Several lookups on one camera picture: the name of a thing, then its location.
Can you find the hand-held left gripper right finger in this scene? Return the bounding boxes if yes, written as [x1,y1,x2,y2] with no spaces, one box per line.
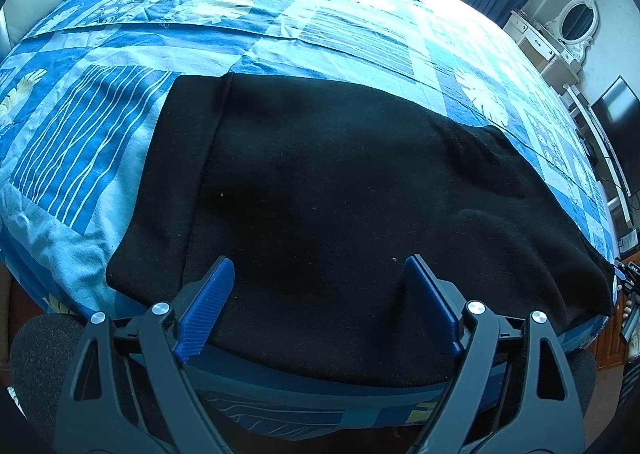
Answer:
[404,254,586,454]

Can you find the black television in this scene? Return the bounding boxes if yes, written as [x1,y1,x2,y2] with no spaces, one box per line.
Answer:
[591,75,640,195]

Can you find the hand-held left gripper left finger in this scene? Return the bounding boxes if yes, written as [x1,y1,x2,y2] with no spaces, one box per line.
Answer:
[52,256,236,454]

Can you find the cream dressing table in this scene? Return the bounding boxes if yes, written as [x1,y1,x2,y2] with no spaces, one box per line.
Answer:
[502,9,581,85]

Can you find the black pants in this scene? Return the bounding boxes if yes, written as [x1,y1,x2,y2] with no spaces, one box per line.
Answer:
[106,73,615,387]

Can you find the oval white-framed mirror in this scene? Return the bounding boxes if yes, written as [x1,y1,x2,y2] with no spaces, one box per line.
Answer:
[545,0,599,60]

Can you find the white television stand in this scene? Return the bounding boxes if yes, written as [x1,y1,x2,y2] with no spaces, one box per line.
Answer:
[562,84,633,230]

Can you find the blue patterned bed sheet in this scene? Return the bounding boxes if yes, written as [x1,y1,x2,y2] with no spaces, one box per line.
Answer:
[0,0,621,435]

